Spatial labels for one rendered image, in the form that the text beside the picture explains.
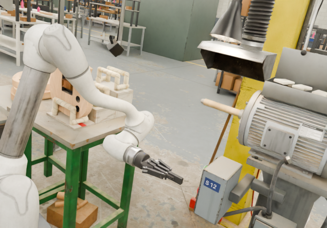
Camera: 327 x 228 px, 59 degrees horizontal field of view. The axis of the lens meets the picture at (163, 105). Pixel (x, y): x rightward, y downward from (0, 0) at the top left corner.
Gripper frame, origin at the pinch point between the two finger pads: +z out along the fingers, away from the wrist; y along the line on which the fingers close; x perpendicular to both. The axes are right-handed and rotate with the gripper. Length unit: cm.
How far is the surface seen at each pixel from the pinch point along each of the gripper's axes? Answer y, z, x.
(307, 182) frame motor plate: -16, 46, 15
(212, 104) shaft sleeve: -25.7, -1.3, 28.5
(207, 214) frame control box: 7.6, 20.1, -2.1
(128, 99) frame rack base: -42, -66, 8
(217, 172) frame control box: 5.4, 19.2, 14.7
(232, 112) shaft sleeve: -25.7, 9.0, 27.9
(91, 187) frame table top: -42, -92, -75
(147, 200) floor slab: -87, -67, -97
